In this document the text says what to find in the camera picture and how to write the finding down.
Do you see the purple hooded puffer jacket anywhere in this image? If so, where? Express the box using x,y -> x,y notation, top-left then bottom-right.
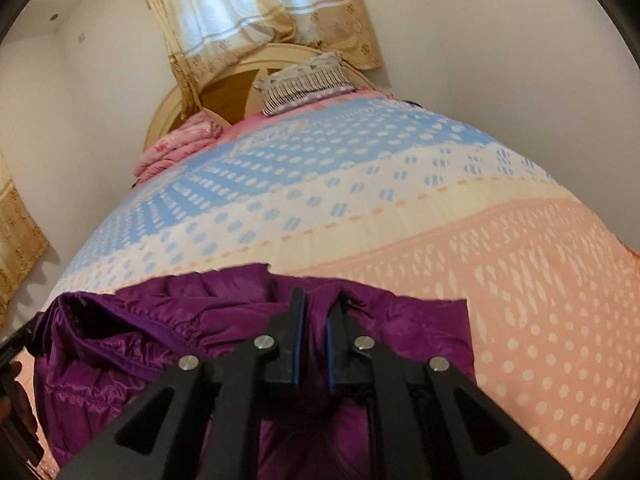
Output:
31,263 -> 475,480

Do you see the wide beige floral curtain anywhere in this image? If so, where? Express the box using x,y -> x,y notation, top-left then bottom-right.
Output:
131,0 -> 383,111

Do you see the pink folded blanket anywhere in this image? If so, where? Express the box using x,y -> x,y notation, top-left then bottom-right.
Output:
132,111 -> 224,185

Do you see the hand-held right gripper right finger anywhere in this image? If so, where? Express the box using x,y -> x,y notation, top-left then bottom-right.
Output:
326,296 -> 571,480

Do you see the polka dot bedspread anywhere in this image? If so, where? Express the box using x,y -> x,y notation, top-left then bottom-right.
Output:
37,87 -> 640,480

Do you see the cream wooden headboard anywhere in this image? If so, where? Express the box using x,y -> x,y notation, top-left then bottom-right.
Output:
145,42 -> 371,151

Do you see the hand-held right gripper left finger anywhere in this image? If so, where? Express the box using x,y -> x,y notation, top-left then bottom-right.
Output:
57,287 -> 307,480

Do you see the striped patterned pillow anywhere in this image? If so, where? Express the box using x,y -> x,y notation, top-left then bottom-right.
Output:
252,51 -> 356,116

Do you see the person's left hand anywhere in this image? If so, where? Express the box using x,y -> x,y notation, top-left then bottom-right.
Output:
0,360 -> 40,438

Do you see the narrow beige floral curtain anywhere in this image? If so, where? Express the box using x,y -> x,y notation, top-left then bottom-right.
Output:
0,152 -> 51,316

